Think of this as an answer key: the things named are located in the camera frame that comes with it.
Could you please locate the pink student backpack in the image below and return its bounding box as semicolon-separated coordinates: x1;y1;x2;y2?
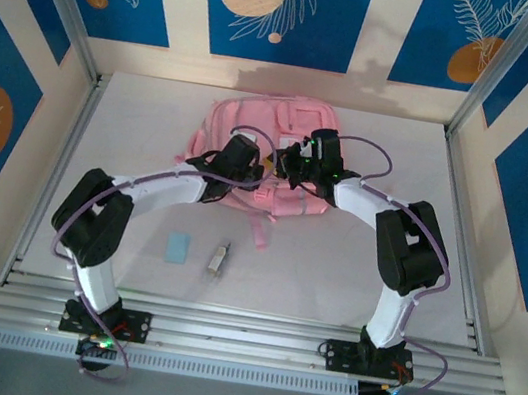
158;75;350;264

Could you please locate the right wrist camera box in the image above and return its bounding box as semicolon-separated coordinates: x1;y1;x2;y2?
303;124;351;172

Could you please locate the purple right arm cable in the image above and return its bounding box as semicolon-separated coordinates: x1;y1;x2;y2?
296;133;485;395

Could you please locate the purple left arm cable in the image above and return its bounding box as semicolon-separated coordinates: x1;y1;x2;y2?
31;97;284;395

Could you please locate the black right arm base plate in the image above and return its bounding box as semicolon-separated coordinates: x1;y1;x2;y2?
319;337;419;386

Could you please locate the glue stick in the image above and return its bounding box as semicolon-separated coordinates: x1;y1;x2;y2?
197;236;237;297

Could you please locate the aluminium rail beam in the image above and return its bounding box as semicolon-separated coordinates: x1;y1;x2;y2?
0;267;516;395

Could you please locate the grey slotted cable duct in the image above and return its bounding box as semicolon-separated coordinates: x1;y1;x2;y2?
0;321;361;395

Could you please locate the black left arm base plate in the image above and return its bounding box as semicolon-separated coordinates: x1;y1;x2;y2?
57;298;154;346

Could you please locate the light blue eraser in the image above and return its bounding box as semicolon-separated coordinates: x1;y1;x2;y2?
163;230;193;266

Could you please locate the aluminium side rail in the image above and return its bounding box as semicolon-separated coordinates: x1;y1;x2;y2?
409;126;518;356
0;61;111;298

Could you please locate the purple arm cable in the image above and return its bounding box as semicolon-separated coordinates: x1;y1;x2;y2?
31;97;284;395
296;133;485;395

